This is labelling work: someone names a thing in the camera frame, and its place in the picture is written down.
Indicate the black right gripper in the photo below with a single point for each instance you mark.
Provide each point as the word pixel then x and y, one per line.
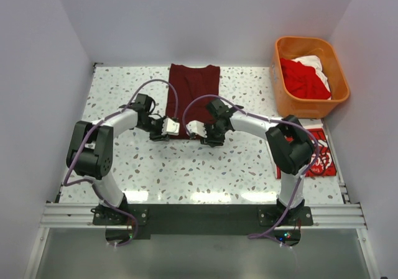
pixel 208 140

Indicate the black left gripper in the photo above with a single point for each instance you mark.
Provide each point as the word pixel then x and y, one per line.
pixel 158 135

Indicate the dark maroon t shirt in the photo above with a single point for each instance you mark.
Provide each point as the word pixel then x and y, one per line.
pixel 191 83

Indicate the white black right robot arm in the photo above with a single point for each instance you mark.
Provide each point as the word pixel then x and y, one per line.
pixel 290 201

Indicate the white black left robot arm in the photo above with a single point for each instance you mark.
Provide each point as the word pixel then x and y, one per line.
pixel 90 156

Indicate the bright red t shirt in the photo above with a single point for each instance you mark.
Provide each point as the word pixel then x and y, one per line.
pixel 302 82

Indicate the orange plastic basket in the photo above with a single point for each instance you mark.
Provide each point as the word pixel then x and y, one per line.
pixel 290 47

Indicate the folded red coca-cola t shirt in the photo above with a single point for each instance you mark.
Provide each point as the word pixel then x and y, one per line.
pixel 297 152

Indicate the white t shirt in basket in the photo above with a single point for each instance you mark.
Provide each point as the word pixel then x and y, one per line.
pixel 314 62

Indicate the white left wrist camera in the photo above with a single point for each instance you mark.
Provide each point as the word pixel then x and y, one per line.
pixel 170 127

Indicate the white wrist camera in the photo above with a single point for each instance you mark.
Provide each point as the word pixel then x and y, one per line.
pixel 196 128
pixel 170 127

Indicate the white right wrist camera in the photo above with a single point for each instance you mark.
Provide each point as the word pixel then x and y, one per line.
pixel 196 128

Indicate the aluminium extrusion rail frame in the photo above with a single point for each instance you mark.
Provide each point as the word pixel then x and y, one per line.
pixel 325 216

